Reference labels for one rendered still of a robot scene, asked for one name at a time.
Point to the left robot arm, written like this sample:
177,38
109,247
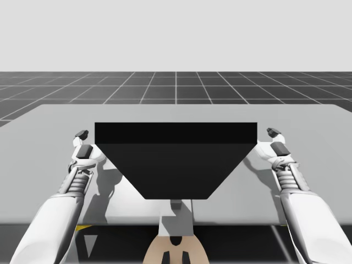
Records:
52,217

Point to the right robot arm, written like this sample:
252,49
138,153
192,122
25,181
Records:
306,217

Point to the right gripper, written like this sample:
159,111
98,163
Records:
270,152

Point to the tan robot part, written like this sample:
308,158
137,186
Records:
175,250

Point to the black screen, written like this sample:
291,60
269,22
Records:
176,160

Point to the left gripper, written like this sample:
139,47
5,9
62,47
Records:
85,154

